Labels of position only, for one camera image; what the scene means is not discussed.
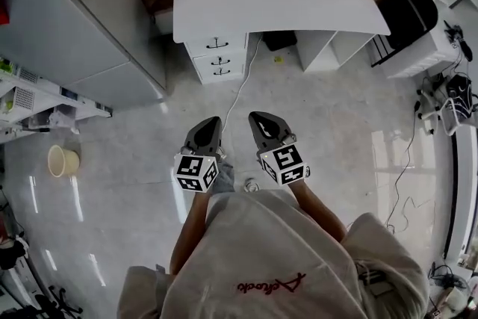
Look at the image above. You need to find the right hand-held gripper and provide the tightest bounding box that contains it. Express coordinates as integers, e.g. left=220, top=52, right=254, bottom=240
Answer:
left=248, top=111, right=311, bottom=186

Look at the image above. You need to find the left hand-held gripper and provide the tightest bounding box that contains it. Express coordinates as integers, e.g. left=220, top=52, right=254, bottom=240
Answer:
left=173, top=116, right=229, bottom=195

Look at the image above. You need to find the person's right forearm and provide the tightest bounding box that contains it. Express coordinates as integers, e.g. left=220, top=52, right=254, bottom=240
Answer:
left=287, top=178, right=348, bottom=244

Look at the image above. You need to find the person's left forearm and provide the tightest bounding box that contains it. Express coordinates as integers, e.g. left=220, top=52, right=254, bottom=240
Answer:
left=169, top=189, right=211, bottom=276

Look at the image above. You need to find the white small desk drawer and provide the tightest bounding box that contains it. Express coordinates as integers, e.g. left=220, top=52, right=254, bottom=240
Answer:
left=197, top=65, right=246, bottom=86

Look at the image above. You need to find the white middle-size desk drawer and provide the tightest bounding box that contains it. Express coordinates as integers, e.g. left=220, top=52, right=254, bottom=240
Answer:
left=190, top=52, right=247, bottom=72

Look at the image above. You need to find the white open desk cabinet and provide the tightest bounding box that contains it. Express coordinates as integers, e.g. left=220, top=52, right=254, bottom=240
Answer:
left=296, top=29, right=376, bottom=73

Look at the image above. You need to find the white desk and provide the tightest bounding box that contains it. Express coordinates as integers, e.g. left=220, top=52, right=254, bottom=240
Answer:
left=172, top=0, right=391, bottom=86

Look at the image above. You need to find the person's grey trouser leg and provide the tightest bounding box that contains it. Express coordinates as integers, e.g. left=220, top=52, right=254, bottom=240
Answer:
left=211, top=159, right=236, bottom=196

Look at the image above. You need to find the person's beige hoodie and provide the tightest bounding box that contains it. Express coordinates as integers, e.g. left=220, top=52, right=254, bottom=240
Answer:
left=117, top=189, right=431, bottom=319

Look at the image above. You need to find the black box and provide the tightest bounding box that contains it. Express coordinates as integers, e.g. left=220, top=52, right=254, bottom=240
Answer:
left=262, top=30, right=299, bottom=52

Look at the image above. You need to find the beige bucket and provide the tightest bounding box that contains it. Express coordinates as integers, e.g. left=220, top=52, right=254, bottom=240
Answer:
left=47, top=144, right=81, bottom=178

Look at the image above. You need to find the white storage shelf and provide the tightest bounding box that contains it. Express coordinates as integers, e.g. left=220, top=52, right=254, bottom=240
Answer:
left=0, top=58, right=114, bottom=143

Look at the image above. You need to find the white side table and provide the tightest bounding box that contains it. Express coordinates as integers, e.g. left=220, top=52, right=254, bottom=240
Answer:
left=385, top=24, right=461, bottom=80

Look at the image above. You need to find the grey refrigerator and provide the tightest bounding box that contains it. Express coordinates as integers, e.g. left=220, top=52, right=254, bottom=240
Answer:
left=0, top=0, right=168, bottom=114

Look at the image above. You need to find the black and white bag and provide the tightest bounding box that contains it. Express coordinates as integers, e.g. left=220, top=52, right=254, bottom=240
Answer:
left=444, top=73, right=474, bottom=121

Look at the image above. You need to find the black chair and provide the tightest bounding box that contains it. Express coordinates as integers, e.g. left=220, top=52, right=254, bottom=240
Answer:
left=370, top=0, right=439, bottom=67

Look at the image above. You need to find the black swivel chair base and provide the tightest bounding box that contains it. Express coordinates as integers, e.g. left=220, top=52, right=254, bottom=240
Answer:
left=34, top=286, right=84, bottom=315

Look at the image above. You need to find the white power cable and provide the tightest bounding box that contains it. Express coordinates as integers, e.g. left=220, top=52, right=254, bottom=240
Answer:
left=220, top=34, right=263, bottom=135

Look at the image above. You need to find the black floor cable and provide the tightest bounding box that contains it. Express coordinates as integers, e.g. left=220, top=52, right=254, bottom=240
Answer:
left=384, top=100, right=438, bottom=235

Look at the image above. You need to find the white long rail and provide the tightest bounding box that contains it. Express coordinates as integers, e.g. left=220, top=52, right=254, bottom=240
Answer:
left=442, top=122, right=478, bottom=263

